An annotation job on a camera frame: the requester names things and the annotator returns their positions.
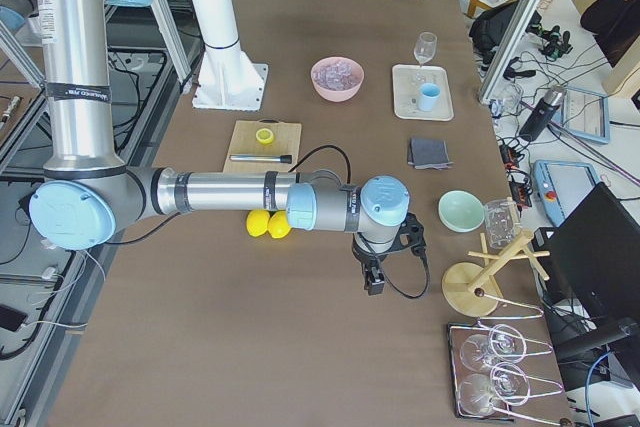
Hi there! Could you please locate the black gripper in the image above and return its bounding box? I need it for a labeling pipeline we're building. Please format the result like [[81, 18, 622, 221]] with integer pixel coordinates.
[[352, 212, 426, 296]]

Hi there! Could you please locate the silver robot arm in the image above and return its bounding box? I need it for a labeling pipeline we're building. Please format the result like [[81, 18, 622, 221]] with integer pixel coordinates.
[[29, 0, 426, 295]]

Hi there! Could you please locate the wooden cup tree stand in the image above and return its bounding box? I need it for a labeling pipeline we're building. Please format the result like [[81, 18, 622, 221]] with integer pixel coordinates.
[[441, 222, 550, 318]]

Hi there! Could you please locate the light blue cup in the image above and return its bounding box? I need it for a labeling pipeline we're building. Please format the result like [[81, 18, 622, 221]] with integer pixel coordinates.
[[417, 83, 441, 112]]

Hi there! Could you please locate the clear ice cubes pile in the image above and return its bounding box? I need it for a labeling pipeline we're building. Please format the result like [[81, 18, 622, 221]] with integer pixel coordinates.
[[311, 60, 361, 91]]

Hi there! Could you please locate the yellow lemon right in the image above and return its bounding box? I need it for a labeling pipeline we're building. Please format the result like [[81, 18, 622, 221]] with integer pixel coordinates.
[[267, 211, 291, 239]]

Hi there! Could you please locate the mint green bowl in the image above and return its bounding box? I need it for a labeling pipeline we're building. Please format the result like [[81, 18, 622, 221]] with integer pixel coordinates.
[[438, 190, 484, 233]]

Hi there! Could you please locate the yellow lemon left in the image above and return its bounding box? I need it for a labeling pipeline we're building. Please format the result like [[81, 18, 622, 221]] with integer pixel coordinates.
[[245, 209, 271, 237]]

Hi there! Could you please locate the grey folded cloth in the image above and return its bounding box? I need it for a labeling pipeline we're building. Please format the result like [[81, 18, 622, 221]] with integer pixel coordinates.
[[407, 137, 453, 170]]

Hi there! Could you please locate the clear glass jar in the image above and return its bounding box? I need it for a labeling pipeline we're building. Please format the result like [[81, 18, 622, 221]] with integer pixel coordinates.
[[484, 198, 519, 249]]

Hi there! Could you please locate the steel muddler black tip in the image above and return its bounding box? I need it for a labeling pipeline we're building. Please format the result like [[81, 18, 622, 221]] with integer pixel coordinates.
[[228, 154, 293, 164]]

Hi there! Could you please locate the upturned wine glass upper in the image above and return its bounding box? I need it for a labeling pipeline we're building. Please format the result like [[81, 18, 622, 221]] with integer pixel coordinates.
[[459, 324, 553, 372]]

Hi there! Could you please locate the upturned wine glass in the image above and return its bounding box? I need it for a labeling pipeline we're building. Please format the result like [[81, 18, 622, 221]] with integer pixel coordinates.
[[459, 324, 553, 372], [457, 362, 565, 417]]

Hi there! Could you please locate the black glass rack tray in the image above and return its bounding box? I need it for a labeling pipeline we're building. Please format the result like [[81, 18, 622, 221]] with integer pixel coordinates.
[[447, 324, 571, 426]]

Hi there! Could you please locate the upturned wine glass lower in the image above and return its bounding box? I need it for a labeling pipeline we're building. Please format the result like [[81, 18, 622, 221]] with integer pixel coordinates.
[[457, 362, 565, 417]]

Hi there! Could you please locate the yellow lemon half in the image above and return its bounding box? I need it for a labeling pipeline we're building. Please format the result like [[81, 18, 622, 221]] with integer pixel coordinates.
[[255, 128, 275, 145]]

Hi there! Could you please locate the bamboo cutting board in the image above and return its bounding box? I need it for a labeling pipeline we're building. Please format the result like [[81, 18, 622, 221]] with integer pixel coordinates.
[[223, 120, 302, 173]]

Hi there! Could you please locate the cream serving tray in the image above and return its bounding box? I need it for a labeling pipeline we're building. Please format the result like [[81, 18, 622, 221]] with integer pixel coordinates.
[[392, 64, 454, 121]]

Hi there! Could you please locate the pink bowl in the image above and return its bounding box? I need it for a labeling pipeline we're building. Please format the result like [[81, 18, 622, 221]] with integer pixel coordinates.
[[310, 57, 365, 102]]

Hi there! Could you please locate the blue teach pendant near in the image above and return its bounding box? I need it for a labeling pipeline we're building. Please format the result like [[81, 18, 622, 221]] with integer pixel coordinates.
[[533, 160, 598, 226]]

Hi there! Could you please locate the blue teach pendant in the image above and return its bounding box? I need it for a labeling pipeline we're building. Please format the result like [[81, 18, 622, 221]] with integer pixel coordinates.
[[552, 86, 610, 144], [533, 160, 598, 226]]

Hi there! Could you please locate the black monitor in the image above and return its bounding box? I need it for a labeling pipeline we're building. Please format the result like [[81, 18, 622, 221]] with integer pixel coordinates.
[[544, 183, 639, 371]]

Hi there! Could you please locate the clear wine glass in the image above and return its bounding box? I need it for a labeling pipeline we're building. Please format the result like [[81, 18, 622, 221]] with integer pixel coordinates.
[[413, 32, 438, 67]]

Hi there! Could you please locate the black thermos bottle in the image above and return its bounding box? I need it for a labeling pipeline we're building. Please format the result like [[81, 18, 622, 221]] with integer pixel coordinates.
[[518, 85, 566, 142]]

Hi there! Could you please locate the blue teach pendant far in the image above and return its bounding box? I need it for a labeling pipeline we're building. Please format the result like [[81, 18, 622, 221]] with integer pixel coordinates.
[[552, 86, 610, 144]]

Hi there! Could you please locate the black backpack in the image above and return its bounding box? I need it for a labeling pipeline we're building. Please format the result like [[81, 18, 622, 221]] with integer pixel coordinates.
[[469, 0, 519, 67]]

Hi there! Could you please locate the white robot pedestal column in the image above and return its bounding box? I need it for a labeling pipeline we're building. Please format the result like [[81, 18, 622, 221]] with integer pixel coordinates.
[[192, 0, 268, 112]]

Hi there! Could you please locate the aluminium frame post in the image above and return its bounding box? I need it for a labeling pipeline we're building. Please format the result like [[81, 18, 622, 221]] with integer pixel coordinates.
[[478, 0, 540, 105]]

